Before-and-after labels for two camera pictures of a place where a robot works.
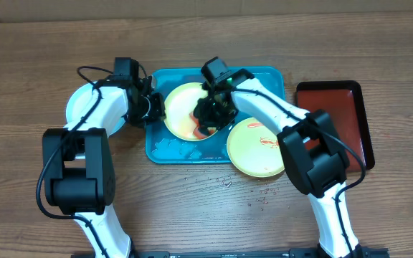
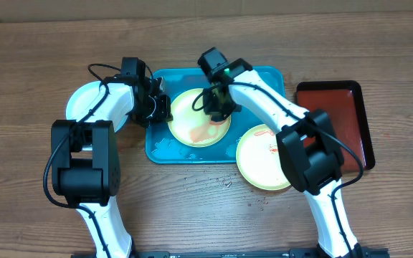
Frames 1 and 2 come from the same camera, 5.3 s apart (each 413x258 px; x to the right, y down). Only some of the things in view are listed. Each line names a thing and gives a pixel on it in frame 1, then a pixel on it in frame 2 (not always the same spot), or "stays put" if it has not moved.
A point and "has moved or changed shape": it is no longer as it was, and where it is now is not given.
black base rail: (381, 253) stays put
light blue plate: (80, 102) stays put
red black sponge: (201, 131) has moved or changed shape
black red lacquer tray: (344, 102) stays put
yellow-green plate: (181, 101) has moved or changed shape
